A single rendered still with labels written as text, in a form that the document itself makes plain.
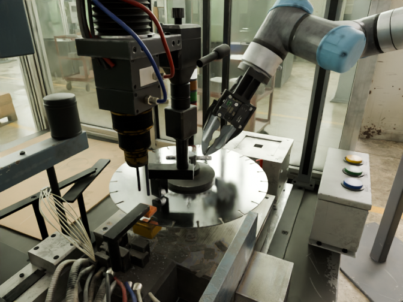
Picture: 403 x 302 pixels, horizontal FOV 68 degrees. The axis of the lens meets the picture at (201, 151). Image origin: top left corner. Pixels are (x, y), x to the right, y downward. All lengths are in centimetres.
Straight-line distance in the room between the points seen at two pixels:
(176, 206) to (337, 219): 39
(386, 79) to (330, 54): 303
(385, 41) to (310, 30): 15
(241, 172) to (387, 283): 136
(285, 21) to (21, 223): 81
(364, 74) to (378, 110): 273
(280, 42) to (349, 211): 40
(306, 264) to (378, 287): 112
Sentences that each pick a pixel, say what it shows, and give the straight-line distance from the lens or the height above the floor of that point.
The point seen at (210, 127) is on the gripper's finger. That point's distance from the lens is 63.
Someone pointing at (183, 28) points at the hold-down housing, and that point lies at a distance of 45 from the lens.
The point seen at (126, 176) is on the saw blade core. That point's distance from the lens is 66.
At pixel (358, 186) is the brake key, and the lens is 77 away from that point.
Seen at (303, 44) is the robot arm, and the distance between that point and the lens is 59.
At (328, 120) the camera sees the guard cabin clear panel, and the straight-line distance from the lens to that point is 99.
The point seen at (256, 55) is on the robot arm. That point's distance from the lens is 61.
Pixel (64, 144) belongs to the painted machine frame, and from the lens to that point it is 63.
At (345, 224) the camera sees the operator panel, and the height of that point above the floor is 83.
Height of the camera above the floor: 127
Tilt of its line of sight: 25 degrees down
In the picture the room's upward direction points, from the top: straight up
